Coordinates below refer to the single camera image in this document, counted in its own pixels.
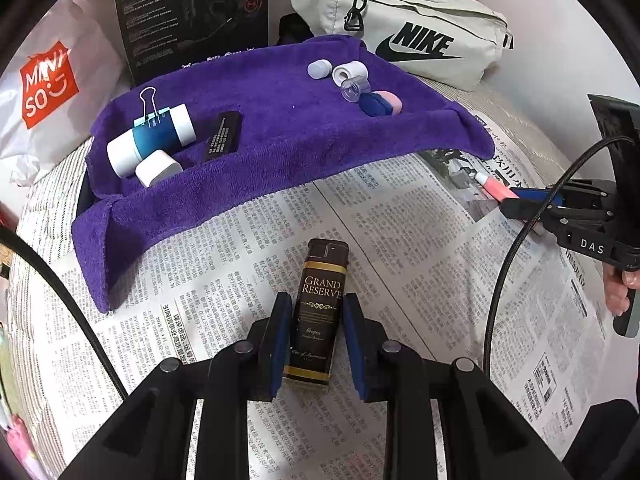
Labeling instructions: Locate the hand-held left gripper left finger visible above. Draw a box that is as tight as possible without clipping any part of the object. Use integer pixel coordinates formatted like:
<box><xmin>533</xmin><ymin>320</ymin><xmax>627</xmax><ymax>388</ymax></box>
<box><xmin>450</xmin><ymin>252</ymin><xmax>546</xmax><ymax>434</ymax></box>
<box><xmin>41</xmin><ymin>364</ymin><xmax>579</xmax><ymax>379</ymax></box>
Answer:
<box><xmin>62</xmin><ymin>291</ymin><xmax>295</xmax><ymax>480</ymax></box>

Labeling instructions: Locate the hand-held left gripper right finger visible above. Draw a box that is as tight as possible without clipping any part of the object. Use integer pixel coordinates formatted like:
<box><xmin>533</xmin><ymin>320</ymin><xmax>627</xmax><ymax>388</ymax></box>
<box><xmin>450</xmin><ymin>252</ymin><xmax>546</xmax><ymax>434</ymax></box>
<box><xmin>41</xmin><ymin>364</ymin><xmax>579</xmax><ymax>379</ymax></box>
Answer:
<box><xmin>341</xmin><ymin>292</ymin><xmax>573</xmax><ymax>480</ymax></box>

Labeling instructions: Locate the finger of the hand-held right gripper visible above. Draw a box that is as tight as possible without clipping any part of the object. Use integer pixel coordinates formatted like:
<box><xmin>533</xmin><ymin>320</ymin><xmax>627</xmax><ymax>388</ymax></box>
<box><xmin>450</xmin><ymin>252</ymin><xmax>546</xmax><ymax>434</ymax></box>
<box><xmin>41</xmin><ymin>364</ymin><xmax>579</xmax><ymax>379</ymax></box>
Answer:
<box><xmin>510</xmin><ymin>186</ymin><xmax>568</xmax><ymax>208</ymax></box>
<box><xmin>499</xmin><ymin>199</ymin><xmax>556</xmax><ymax>236</ymax></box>

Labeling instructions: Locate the black Grand Reserve bottle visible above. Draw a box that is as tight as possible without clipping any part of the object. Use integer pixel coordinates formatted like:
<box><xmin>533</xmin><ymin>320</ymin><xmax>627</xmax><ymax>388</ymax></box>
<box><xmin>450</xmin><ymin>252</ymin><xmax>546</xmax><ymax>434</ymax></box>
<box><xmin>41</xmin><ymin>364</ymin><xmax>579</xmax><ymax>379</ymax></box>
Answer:
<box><xmin>282</xmin><ymin>239</ymin><xmax>348</xmax><ymax>391</ymax></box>

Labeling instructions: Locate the pink correction pen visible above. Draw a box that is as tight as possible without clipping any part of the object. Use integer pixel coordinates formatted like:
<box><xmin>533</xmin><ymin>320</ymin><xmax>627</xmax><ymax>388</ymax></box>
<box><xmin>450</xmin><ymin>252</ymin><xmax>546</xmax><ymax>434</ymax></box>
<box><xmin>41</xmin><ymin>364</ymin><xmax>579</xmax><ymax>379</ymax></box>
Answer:
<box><xmin>472</xmin><ymin>170</ymin><xmax>521</xmax><ymax>203</ymax></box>

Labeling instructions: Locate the black rectangular tube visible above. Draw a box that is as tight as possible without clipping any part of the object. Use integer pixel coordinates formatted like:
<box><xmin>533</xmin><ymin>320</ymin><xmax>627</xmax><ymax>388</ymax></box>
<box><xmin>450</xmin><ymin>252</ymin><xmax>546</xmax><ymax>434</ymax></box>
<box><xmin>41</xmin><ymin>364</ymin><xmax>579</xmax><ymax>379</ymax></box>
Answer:
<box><xmin>202</xmin><ymin>111</ymin><xmax>242</xmax><ymax>163</ymax></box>

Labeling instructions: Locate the white tape roll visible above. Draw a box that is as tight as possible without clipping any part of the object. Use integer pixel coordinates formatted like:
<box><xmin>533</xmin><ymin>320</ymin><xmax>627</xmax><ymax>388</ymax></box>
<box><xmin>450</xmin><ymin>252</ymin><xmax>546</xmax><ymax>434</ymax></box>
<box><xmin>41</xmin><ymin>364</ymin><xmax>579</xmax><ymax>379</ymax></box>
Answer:
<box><xmin>331</xmin><ymin>61</ymin><xmax>368</xmax><ymax>87</ymax></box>

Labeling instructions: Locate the white lotion tube blue label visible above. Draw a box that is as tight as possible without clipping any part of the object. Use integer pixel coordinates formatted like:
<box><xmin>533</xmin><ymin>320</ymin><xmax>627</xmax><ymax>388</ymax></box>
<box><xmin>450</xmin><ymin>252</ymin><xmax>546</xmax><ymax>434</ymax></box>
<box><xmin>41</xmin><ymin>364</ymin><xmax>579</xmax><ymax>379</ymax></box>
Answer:
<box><xmin>106</xmin><ymin>104</ymin><xmax>196</xmax><ymax>179</ymax></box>

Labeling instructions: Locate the green binder clip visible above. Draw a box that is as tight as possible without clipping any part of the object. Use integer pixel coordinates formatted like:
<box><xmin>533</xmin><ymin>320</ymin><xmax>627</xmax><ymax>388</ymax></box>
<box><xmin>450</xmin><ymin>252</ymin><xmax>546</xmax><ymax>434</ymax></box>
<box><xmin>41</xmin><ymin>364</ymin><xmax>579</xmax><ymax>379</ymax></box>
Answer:
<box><xmin>132</xmin><ymin>86</ymin><xmax>173</xmax><ymax>128</ymax></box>

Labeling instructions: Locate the person's right hand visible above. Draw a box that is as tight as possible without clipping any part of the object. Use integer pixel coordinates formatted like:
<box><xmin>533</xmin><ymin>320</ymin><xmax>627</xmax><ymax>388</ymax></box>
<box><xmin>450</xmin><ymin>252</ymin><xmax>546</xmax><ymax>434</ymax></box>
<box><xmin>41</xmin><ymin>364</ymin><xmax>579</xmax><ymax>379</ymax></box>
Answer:
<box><xmin>602</xmin><ymin>260</ymin><xmax>640</xmax><ymax>318</ymax></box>

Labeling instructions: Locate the newspaper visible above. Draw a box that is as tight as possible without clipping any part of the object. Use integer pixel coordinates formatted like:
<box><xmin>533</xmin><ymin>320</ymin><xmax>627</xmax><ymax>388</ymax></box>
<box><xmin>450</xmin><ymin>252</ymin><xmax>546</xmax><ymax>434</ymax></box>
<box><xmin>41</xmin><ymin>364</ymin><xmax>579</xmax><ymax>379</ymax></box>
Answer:
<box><xmin>60</xmin><ymin>77</ymin><xmax>640</xmax><ymax>480</ymax></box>

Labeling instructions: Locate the grey waist bag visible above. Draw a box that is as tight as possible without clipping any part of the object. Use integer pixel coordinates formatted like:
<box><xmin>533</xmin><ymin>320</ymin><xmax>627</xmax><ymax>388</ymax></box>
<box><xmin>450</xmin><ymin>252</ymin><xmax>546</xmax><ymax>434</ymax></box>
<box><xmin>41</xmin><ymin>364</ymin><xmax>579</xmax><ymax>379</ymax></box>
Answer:
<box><xmin>289</xmin><ymin>0</ymin><xmax>515</xmax><ymax>93</ymax></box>

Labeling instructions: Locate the purple towel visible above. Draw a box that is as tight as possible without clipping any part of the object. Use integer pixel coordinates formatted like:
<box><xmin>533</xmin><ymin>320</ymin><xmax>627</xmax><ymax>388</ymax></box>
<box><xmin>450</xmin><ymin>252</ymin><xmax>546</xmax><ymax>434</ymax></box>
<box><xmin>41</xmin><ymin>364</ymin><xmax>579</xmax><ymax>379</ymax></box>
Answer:
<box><xmin>71</xmin><ymin>35</ymin><xmax>497</xmax><ymax>313</ymax></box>

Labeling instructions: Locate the pink item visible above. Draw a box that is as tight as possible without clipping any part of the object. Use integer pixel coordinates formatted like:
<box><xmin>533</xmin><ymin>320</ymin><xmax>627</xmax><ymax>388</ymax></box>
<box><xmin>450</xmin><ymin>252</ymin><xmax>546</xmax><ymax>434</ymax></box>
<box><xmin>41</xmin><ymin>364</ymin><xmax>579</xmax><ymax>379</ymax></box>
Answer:
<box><xmin>0</xmin><ymin>410</ymin><xmax>36</xmax><ymax>466</ymax></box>

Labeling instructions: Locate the black pouch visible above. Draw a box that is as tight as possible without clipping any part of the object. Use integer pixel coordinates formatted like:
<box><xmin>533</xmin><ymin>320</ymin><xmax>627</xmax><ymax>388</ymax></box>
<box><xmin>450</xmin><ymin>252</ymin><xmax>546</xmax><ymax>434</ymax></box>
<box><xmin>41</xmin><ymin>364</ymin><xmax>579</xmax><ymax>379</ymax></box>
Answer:
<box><xmin>276</xmin><ymin>12</ymin><xmax>316</xmax><ymax>46</ymax></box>

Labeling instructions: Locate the black printed headset box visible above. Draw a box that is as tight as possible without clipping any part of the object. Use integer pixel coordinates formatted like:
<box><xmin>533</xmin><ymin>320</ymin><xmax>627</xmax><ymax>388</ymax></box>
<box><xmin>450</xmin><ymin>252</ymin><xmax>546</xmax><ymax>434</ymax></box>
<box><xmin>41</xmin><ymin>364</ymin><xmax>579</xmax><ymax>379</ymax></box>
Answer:
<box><xmin>111</xmin><ymin>0</ymin><xmax>271</xmax><ymax>87</ymax></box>

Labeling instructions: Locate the white shopping bag red logo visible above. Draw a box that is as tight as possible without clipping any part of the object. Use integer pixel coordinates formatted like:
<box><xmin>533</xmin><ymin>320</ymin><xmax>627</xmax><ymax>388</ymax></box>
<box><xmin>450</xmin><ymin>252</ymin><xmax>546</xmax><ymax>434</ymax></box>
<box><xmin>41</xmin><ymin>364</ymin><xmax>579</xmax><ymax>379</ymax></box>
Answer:
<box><xmin>0</xmin><ymin>0</ymin><xmax>136</xmax><ymax>186</ymax></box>

